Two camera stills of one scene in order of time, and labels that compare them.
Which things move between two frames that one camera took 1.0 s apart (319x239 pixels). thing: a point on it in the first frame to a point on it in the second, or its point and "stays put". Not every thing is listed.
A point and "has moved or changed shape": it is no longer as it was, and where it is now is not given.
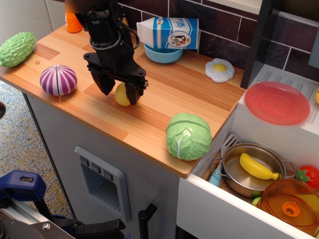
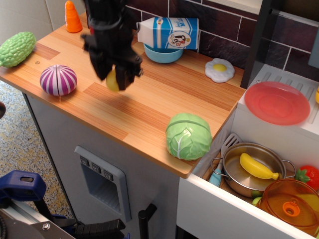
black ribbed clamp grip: x=110 y=229 stays put
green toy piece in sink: x=256 y=196 stays put
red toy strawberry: x=308 y=175 stays put
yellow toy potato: x=121 y=96 has moved or changed shape
